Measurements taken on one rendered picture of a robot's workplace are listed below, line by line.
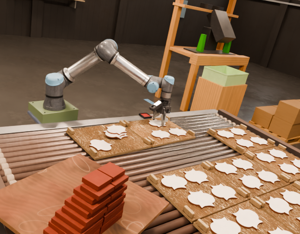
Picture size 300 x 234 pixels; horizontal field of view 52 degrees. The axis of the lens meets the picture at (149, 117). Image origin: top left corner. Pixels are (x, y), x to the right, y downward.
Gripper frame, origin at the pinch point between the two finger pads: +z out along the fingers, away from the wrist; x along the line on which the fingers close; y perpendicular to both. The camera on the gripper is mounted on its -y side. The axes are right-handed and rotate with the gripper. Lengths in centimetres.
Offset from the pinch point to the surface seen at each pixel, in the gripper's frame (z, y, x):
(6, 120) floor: 89, -36, 223
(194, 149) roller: 3.7, 2.7, -36.8
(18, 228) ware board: -5, -122, -70
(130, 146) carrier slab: 2.2, -40.3, -22.0
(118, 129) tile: -1.1, -37.7, -4.5
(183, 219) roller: 6, -55, -83
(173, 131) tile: 0.2, 3.0, -14.8
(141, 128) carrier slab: 1.2, -16.8, -2.8
